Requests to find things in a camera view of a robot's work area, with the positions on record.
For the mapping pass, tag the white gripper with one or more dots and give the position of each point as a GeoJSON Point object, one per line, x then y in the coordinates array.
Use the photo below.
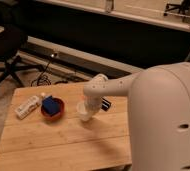
{"type": "Point", "coordinates": [92, 105]}

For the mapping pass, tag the white ceramic cup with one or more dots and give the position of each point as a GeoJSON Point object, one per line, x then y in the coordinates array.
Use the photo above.
{"type": "Point", "coordinates": [84, 114]}

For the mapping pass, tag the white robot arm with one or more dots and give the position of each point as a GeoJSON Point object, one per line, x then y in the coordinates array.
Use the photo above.
{"type": "Point", "coordinates": [158, 114]}

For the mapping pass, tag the black rectangular box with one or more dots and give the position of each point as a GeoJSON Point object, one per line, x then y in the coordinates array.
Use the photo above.
{"type": "Point", "coordinates": [105, 104]}

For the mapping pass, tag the blue block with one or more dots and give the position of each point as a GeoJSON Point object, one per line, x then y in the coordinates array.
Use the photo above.
{"type": "Point", "coordinates": [50, 106]}

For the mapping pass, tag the red bowl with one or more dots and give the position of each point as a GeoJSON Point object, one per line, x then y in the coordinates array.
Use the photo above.
{"type": "Point", "coordinates": [57, 115]}

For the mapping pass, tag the wooden table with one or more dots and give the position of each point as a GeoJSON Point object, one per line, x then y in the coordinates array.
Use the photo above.
{"type": "Point", "coordinates": [68, 144]}

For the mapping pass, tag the white remote control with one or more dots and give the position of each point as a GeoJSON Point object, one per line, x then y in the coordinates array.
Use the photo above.
{"type": "Point", "coordinates": [27, 107]}

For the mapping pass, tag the black office chair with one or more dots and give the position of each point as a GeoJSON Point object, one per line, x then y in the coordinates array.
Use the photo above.
{"type": "Point", "coordinates": [11, 39]}

